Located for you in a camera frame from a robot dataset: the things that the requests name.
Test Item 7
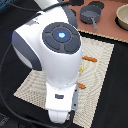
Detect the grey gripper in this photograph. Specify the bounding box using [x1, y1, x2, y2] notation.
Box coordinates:
[68, 83, 80, 125]

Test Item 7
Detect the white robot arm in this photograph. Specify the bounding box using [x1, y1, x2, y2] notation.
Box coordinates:
[12, 0, 82, 123]

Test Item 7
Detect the beige woven placemat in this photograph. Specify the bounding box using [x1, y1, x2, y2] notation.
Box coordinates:
[14, 37, 114, 128]

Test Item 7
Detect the brown toy stove board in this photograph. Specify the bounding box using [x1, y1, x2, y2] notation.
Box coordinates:
[72, 0, 128, 42]

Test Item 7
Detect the beige bowl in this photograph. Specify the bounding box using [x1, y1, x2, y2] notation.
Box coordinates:
[116, 4, 128, 30]

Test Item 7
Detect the black burner disc top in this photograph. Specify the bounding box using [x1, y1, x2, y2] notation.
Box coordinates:
[69, 0, 84, 6]

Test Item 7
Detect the black burner disc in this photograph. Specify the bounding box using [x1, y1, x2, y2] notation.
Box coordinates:
[88, 1, 104, 10]
[69, 0, 84, 6]

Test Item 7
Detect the black burner disc right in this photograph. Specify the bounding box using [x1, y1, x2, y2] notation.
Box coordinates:
[88, 1, 104, 10]

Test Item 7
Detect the knife with wooden handle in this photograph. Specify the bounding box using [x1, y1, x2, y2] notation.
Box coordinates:
[77, 83, 86, 89]

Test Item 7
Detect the fork with wooden handle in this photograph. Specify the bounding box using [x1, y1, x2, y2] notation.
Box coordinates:
[82, 56, 98, 62]

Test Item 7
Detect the grey saucepan with handle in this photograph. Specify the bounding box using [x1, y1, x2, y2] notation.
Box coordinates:
[80, 5, 101, 30]

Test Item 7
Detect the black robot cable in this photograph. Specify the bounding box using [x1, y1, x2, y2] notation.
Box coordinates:
[0, 0, 74, 128]

